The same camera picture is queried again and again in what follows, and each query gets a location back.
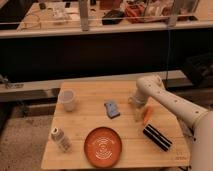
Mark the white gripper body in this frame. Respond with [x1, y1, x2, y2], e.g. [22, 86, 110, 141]
[128, 90, 148, 108]

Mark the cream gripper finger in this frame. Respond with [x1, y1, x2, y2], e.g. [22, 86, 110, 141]
[134, 107, 144, 122]

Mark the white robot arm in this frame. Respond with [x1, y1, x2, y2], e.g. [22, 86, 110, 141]
[130, 75, 213, 171]

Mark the orange ceramic bowl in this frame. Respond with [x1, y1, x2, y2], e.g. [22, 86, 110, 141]
[84, 127, 122, 168]

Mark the black striped eraser block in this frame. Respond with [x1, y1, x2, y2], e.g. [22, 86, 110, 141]
[143, 124, 172, 151]

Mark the blue sponge block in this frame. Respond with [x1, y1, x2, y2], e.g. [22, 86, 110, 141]
[104, 101, 120, 119]

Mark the translucent plastic cup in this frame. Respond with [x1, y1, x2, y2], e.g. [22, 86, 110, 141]
[58, 90, 76, 112]

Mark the small spice bottle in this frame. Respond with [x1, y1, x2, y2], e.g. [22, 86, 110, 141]
[51, 127, 71, 152]

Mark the black bag on shelf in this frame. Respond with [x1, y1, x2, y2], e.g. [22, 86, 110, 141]
[102, 10, 124, 25]

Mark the orange tool pile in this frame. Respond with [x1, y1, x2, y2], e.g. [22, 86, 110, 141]
[124, 0, 174, 23]

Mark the grey metal rail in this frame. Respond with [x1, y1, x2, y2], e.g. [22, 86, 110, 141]
[0, 69, 188, 103]

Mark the grey metal post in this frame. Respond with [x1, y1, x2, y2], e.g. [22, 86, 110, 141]
[79, 0, 89, 31]

